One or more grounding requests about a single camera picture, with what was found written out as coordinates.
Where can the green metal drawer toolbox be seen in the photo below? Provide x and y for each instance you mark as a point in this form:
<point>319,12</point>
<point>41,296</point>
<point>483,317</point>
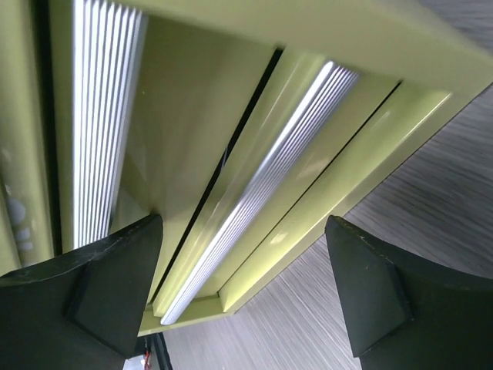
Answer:
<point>240,125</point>

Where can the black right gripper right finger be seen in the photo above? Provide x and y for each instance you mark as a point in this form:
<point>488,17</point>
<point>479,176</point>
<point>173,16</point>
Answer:
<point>403,311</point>

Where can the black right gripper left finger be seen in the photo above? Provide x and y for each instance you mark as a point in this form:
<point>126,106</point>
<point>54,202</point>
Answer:
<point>82,309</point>

